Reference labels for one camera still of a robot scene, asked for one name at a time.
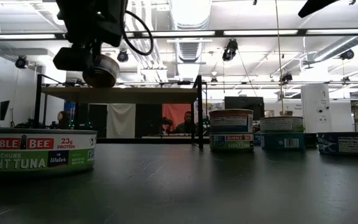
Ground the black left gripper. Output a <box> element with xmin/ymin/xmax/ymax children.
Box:
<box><xmin>52</xmin><ymin>0</ymin><xmax>129</xmax><ymax>72</ymax></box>

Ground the gold-lid red-band tuna can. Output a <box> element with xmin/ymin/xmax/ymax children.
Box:
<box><xmin>82</xmin><ymin>54</ymin><xmax>121</xmax><ymax>88</ymax></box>

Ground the Bumble Bee light tuna can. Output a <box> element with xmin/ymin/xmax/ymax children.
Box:
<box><xmin>209</xmin><ymin>133</ymin><xmax>255</xmax><ymax>152</ymax></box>
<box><xmin>0</xmin><ymin>128</ymin><xmax>98</xmax><ymax>178</ymax></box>

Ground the white green label tuna can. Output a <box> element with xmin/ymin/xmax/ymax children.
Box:
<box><xmin>259</xmin><ymin>116</ymin><xmax>305</xmax><ymax>134</ymax></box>

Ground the navy label tuna can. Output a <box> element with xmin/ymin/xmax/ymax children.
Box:
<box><xmin>316</xmin><ymin>131</ymin><xmax>358</xmax><ymax>156</ymax></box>

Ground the teal tuna can with barcode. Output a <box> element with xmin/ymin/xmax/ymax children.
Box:
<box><xmin>260</xmin><ymin>132</ymin><xmax>306</xmax><ymax>151</ymax></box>

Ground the person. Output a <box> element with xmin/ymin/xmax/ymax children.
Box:
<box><xmin>172</xmin><ymin>111</ymin><xmax>198</xmax><ymax>135</ymax></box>
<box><xmin>56</xmin><ymin>111</ymin><xmax>71</xmax><ymax>130</ymax></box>

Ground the white curtain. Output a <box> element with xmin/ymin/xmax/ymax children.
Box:
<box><xmin>106</xmin><ymin>103</ymin><xmax>136</xmax><ymax>139</ymax></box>

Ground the small black monitor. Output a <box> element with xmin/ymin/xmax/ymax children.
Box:
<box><xmin>0</xmin><ymin>100</ymin><xmax>11</xmax><ymax>122</ymax></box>

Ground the white column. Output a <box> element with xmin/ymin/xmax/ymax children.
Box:
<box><xmin>301</xmin><ymin>83</ymin><xmax>331</xmax><ymax>134</ymax></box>

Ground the red curtain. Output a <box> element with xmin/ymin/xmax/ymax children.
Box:
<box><xmin>162</xmin><ymin>103</ymin><xmax>195</xmax><ymax>134</ymax></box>

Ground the large black monitor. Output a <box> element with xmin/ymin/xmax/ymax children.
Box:
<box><xmin>224</xmin><ymin>96</ymin><xmax>265</xmax><ymax>121</ymax></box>

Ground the tall red blue label can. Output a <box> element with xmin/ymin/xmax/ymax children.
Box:
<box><xmin>209</xmin><ymin>108</ymin><xmax>254</xmax><ymax>134</ymax></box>

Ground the wooden shelf black frame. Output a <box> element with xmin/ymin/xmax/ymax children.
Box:
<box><xmin>33</xmin><ymin>73</ymin><xmax>205</xmax><ymax>150</ymax></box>

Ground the thin hanging cable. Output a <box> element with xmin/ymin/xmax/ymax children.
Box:
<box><xmin>274</xmin><ymin>0</ymin><xmax>284</xmax><ymax>116</ymax></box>

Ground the silver ceiling air duct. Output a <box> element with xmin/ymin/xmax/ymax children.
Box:
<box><xmin>168</xmin><ymin>0</ymin><xmax>213</xmax><ymax>80</ymax></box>

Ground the black metal table frame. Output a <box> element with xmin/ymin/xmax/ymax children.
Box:
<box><xmin>95</xmin><ymin>136</ymin><xmax>211</xmax><ymax>145</ymax></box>

